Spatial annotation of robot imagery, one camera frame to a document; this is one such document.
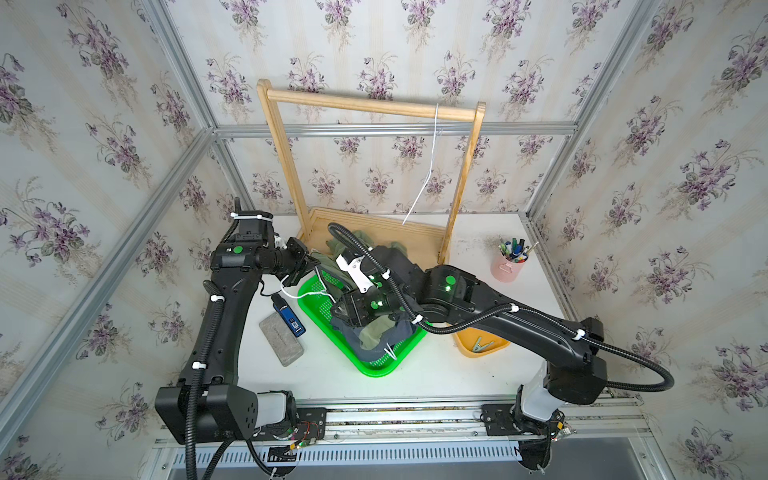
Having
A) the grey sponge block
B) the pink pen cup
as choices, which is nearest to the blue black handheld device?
the grey sponge block

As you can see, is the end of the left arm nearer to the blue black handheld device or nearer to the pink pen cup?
the blue black handheld device

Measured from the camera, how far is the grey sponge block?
835 mm

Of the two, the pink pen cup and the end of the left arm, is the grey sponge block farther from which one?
the pink pen cup

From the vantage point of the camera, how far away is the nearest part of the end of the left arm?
2.14 feet

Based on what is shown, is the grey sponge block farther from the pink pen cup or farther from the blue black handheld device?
the pink pen cup

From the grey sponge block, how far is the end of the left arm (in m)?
0.27

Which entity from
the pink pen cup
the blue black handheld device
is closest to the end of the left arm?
the blue black handheld device
